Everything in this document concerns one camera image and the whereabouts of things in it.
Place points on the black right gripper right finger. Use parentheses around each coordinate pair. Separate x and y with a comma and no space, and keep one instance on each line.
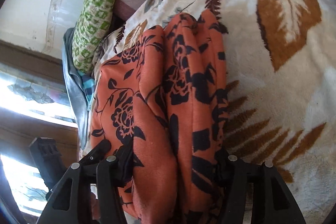
(260,185)

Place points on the blue-grey cloth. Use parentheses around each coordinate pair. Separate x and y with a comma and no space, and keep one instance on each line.
(75,88)

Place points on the orange floral garment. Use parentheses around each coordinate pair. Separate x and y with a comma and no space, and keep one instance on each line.
(166,95)

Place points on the leaf pattern fleece blanket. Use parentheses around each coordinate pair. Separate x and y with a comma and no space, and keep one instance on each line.
(280,74)

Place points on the green checkered pillow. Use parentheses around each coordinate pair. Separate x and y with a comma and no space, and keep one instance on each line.
(92,25)

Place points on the teal striped knit sweater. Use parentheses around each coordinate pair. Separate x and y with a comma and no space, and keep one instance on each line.
(88,84)

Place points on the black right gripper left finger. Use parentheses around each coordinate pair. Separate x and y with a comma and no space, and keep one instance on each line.
(70,201)

